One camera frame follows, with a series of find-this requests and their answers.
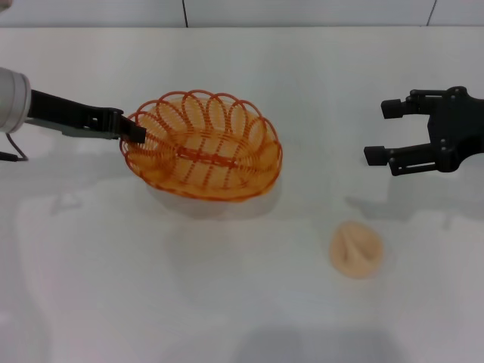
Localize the orange woven plastic basket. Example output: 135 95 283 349
119 89 284 205

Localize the left arm grey cable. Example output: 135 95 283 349
0 131 29 163

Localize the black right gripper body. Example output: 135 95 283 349
427 85 484 175

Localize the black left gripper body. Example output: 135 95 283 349
25 89 115 141

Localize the beige toy steamed bun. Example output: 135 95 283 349
329 219 384 280

